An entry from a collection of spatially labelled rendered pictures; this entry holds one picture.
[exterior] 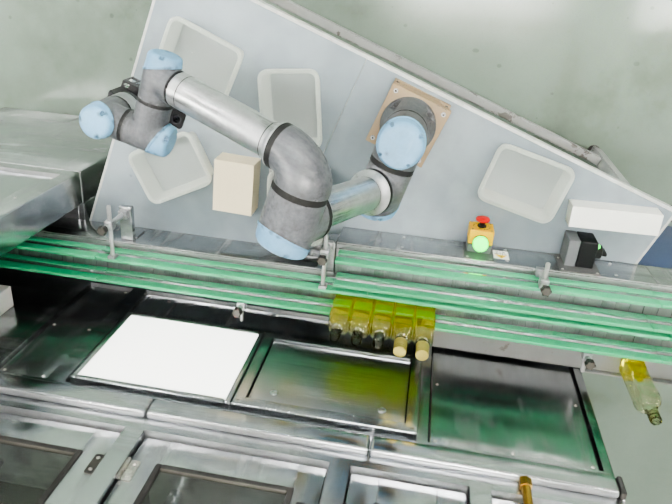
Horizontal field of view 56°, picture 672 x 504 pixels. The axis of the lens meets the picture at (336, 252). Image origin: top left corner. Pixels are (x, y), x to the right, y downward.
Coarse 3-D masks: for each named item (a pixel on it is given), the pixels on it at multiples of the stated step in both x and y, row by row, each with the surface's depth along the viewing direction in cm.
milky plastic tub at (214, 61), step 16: (176, 16) 171; (176, 32) 177; (192, 32) 179; (208, 32) 171; (160, 48) 175; (176, 48) 182; (192, 48) 181; (208, 48) 180; (224, 48) 179; (192, 64) 183; (208, 64) 182; (224, 64) 181; (240, 64) 174; (208, 80) 184; (224, 80) 183
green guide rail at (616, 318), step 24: (360, 288) 180; (384, 288) 180; (408, 288) 182; (432, 288) 182; (456, 288) 183; (528, 312) 174; (552, 312) 175; (576, 312) 176; (600, 312) 177; (624, 312) 178
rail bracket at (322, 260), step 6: (324, 240) 176; (330, 240) 183; (324, 246) 177; (330, 246) 182; (324, 252) 177; (318, 258) 173; (324, 258) 173; (318, 264) 174; (324, 264) 173; (324, 270) 180; (324, 276) 181; (324, 282) 182; (318, 288) 182; (324, 288) 181
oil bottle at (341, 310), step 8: (336, 296) 182; (344, 296) 182; (352, 296) 182; (336, 304) 177; (344, 304) 178; (352, 304) 179; (336, 312) 173; (344, 312) 174; (328, 320) 173; (336, 320) 171; (344, 320) 171; (328, 328) 173; (344, 328) 171
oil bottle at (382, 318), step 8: (376, 304) 179; (384, 304) 179; (392, 304) 179; (376, 312) 175; (384, 312) 175; (392, 312) 176; (376, 320) 171; (384, 320) 171; (392, 320) 173; (376, 328) 170; (384, 328) 169
